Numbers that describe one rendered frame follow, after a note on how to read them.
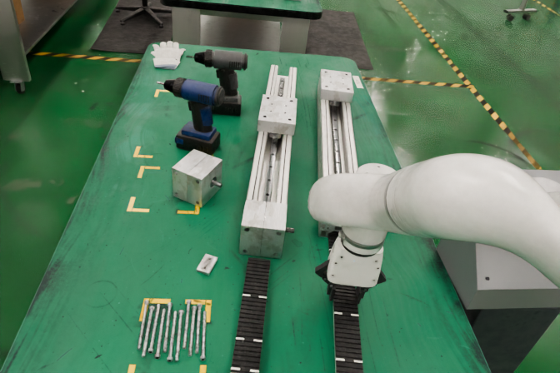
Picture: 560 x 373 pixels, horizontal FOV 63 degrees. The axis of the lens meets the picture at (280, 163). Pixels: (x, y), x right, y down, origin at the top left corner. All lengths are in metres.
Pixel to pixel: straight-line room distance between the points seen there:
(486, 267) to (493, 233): 0.64
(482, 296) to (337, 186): 0.52
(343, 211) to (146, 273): 0.52
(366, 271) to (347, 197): 0.26
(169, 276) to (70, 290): 0.20
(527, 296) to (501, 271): 0.10
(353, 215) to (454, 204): 0.27
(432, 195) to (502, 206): 0.06
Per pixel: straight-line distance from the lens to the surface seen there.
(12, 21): 3.25
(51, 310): 1.05
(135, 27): 4.47
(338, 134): 1.46
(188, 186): 1.19
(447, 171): 0.47
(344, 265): 0.92
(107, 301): 1.04
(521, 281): 1.15
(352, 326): 0.98
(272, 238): 1.05
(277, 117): 1.36
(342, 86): 1.61
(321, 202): 0.74
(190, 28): 2.85
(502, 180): 0.46
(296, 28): 2.83
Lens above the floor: 1.60
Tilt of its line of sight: 36 degrees down
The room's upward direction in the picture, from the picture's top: 8 degrees clockwise
